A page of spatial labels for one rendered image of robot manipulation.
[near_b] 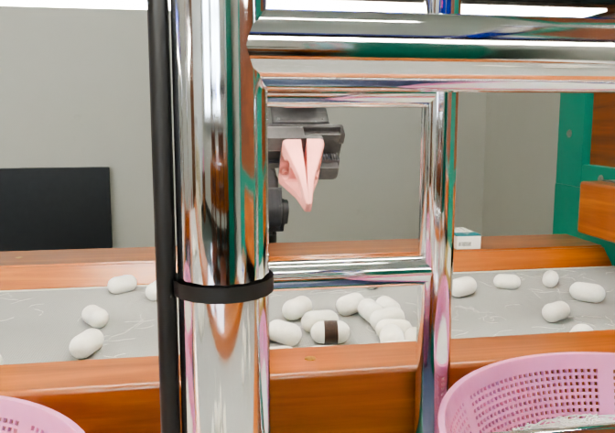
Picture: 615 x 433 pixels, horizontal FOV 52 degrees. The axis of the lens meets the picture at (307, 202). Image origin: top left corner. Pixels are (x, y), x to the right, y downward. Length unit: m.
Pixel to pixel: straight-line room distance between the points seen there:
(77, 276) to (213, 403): 0.66
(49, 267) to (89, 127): 1.88
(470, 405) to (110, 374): 0.25
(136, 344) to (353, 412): 0.22
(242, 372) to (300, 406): 0.30
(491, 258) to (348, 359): 0.45
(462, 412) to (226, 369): 0.29
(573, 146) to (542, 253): 0.20
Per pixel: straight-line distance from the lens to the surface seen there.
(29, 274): 0.84
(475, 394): 0.46
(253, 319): 0.16
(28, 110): 2.73
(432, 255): 0.43
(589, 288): 0.77
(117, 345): 0.61
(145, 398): 0.46
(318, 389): 0.47
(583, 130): 1.03
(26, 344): 0.64
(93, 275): 0.82
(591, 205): 0.90
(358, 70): 0.16
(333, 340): 0.58
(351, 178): 2.77
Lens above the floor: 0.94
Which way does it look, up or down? 8 degrees down
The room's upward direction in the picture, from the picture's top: straight up
